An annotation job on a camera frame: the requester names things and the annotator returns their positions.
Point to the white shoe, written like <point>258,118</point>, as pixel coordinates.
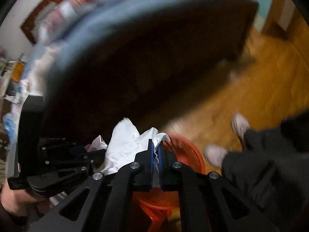
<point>239,125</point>
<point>215,155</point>

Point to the white tissue paper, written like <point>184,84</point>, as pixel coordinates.
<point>125,143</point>

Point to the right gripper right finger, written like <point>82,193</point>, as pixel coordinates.
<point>166,170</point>

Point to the blue bed sheet mattress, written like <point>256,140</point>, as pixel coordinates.
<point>126,58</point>

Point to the right white shoe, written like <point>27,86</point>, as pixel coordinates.
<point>239,125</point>

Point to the person's left hand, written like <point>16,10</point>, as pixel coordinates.
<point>17,202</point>

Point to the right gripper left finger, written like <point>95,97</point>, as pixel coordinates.
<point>144,177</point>

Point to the left white shoe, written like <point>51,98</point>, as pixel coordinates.
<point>215,155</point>

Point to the red plastic trash basket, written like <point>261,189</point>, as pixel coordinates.
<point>159,204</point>

